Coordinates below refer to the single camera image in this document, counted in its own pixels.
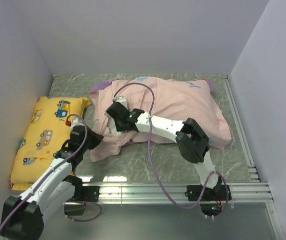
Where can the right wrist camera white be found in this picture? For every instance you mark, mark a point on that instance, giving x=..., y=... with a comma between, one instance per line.
x=120, y=99

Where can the purple princess print pillowcase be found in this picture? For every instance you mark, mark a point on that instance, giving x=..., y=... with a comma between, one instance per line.
x=166, y=98

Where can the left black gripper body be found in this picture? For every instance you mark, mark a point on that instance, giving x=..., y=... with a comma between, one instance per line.
x=92, y=141

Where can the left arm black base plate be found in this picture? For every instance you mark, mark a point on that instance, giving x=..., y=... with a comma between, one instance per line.
x=89, y=193

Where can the white pillow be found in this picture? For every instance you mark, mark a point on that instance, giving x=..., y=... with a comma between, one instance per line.
x=112, y=128

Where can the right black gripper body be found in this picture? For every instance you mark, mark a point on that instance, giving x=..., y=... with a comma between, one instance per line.
x=119, y=125

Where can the aluminium mounting rail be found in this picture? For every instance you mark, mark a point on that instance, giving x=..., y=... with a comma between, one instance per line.
x=151, y=193

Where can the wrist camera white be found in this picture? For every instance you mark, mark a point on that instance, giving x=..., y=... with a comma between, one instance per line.
x=74, y=123
x=120, y=99

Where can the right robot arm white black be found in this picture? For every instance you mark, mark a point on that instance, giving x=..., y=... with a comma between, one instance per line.
x=191, y=140

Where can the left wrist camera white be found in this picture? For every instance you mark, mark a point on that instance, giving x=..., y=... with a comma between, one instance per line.
x=74, y=123

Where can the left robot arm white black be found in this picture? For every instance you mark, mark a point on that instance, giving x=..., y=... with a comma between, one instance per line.
x=24, y=217

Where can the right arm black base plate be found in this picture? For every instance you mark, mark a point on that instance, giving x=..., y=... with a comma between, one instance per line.
x=218, y=193

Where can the yellow car print pillow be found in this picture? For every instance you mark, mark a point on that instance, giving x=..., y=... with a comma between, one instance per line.
x=45, y=135

